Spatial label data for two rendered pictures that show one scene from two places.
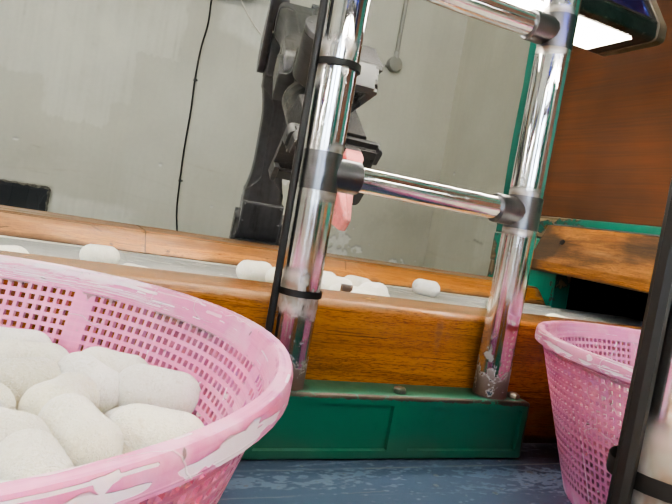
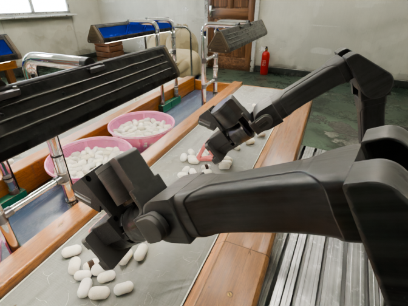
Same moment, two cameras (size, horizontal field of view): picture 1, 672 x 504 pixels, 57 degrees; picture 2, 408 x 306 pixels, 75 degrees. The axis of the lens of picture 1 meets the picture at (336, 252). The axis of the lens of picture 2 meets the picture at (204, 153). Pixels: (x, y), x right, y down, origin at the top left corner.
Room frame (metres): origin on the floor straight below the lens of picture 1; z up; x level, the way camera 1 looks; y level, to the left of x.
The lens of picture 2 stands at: (0.97, -0.08, 1.20)
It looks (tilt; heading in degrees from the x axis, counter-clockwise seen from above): 30 degrees down; 139
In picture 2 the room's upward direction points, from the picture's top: straight up
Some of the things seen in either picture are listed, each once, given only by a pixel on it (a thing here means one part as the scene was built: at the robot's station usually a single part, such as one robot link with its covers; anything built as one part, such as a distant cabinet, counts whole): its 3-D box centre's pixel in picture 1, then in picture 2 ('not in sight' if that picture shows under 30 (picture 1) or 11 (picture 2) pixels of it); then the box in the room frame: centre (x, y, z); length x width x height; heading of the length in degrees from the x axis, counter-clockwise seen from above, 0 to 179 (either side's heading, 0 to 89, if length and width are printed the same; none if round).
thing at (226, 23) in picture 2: not in sight; (225, 72); (0.06, 0.86, 0.90); 0.20 x 0.19 x 0.45; 115
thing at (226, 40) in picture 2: not in sight; (243, 33); (0.13, 0.89, 1.08); 0.62 x 0.08 x 0.07; 115
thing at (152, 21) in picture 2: not in sight; (154, 65); (-0.31, 0.70, 0.90); 0.20 x 0.19 x 0.45; 115
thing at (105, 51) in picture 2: not in sight; (108, 45); (-5.09, 2.48, 0.32); 0.42 x 0.42 x 0.64; 21
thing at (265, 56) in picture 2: not in sight; (265, 60); (-2.05, 4.06, 0.25); 0.18 x 0.14 x 0.49; 111
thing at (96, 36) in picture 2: not in sight; (137, 28); (-0.38, 0.66, 1.08); 0.62 x 0.08 x 0.07; 115
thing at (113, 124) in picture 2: not in sight; (142, 133); (0.05, 0.39, 0.72); 0.27 x 0.27 x 0.10
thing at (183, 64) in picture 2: not in sight; (178, 64); (-2.17, 2.20, 0.40); 0.74 x 0.56 x 0.38; 112
